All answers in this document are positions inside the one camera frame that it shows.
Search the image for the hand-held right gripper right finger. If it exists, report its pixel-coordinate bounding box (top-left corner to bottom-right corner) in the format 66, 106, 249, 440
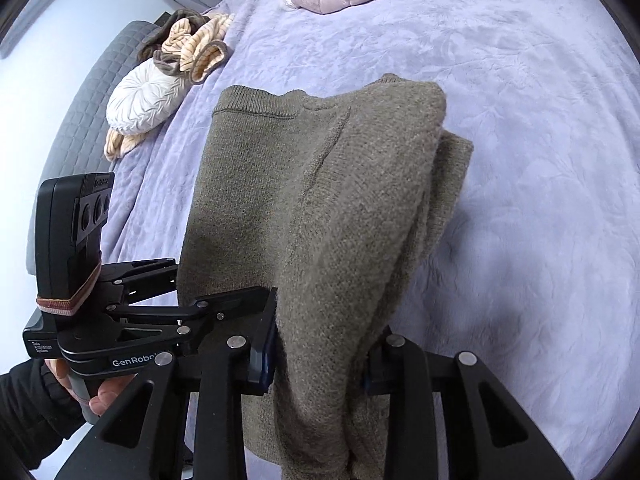
362, 327, 573, 480

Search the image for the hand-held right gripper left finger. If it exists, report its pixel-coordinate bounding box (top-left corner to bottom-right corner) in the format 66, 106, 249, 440
52, 330, 277, 480

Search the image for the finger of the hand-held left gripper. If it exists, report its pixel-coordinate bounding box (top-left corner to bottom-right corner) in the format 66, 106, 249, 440
105, 286, 279, 361
100, 257, 180, 311

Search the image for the olive knit sweater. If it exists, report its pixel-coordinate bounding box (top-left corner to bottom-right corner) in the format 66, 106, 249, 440
177, 74, 475, 480

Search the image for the person's left hand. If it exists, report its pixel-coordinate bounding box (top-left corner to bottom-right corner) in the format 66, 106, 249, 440
45, 357, 136, 418

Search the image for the brown elastic band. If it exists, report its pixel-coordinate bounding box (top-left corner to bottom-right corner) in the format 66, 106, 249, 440
36, 262, 103, 317

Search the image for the grey quilted headboard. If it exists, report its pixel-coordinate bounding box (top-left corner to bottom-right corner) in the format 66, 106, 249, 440
25, 20, 168, 273

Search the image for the round white pleated pillow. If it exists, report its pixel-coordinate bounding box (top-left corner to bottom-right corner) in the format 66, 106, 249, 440
106, 62, 193, 136

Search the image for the lavender fleece blanket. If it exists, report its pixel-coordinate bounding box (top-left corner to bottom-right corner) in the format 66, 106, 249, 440
102, 0, 640, 480

